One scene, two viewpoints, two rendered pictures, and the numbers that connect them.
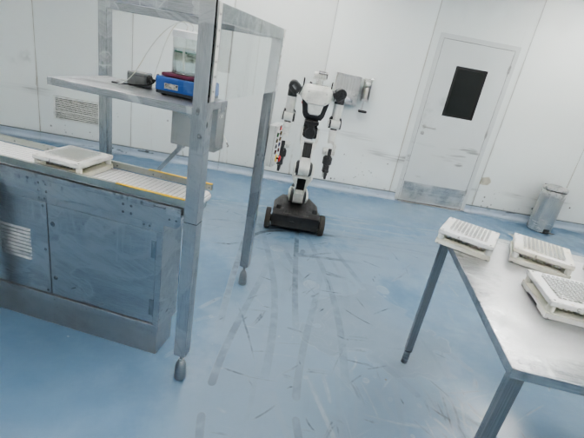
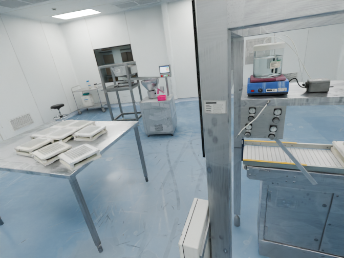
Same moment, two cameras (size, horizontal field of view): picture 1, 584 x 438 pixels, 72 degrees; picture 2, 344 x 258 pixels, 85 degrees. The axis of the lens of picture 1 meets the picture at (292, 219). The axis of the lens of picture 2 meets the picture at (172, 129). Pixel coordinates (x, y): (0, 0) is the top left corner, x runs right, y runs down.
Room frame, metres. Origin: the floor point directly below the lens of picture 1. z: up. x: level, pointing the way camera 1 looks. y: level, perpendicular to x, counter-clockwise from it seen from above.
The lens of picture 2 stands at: (2.95, 0.28, 1.62)
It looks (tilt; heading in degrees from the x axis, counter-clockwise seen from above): 22 degrees down; 195
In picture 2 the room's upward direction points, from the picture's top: 8 degrees counter-clockwise
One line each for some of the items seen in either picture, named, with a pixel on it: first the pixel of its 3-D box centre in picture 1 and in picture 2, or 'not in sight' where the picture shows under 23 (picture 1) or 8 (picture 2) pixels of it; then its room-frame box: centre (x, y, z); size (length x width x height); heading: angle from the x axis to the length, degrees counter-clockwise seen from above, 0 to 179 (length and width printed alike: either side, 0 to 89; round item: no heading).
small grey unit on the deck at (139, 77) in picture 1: (142, 79); (315, 85); (1.82, 0.77, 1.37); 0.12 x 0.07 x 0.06; 82
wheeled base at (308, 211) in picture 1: (295, 203); not in sight; (3.87, -0.01, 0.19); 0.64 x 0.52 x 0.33; 3
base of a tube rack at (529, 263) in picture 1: (538, 259); (54, 154); (1.76, -1.17, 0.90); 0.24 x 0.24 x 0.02; 65
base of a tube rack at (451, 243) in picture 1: (466, 242); (80, 158); (1.81, -0.85, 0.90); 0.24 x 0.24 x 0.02; 61
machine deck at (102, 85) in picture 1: (143, 94); (300, 92); (1.75, 0.73, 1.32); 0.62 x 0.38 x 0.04; 82
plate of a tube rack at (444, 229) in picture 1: (469, 232); (79, 153); (1.81, -0.85, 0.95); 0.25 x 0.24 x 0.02; 151
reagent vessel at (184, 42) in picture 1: (190, 51); (267, 58); (1.77, 0.54, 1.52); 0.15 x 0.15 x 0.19
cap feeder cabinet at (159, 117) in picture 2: not in sight; (159, 115); (-0.73, -0.96, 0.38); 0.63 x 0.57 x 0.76; 93
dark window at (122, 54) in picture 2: not in sight; (115, 64); (-3.17, -3.05, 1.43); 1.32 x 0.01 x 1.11; 93
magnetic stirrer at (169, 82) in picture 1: (189, 86); (266, 84); (1.78, 0.54, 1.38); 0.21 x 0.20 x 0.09; 172
